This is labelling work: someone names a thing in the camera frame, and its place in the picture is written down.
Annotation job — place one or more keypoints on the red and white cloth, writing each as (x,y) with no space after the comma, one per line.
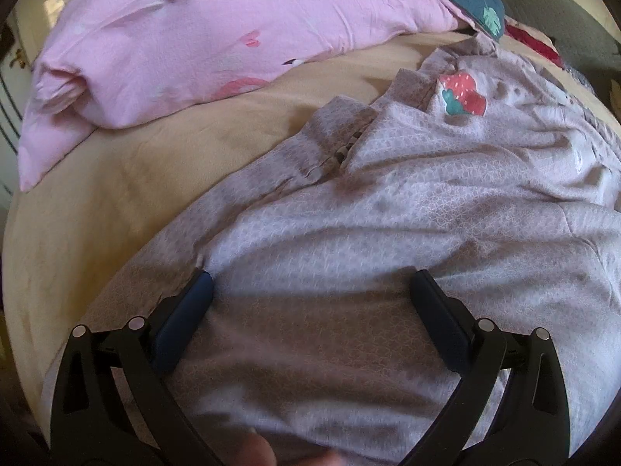
(531,39)

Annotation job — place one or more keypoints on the white door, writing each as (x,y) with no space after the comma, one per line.
(14,87)

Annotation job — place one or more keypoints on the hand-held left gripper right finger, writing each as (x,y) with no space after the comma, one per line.
(439,320)

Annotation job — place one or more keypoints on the beige bed sheet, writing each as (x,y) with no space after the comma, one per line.
(145,165)

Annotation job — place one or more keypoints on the grey quilted headboard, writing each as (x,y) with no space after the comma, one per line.
(558,5)

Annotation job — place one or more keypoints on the lilac strawberry print blanket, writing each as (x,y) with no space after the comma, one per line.
(388,204)

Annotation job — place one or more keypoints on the pink quilt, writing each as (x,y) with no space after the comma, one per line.
(194,34)

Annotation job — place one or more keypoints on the person's left hand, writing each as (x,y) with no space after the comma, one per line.
(262,451)

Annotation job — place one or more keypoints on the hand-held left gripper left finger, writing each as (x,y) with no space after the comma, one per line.
(184,320)

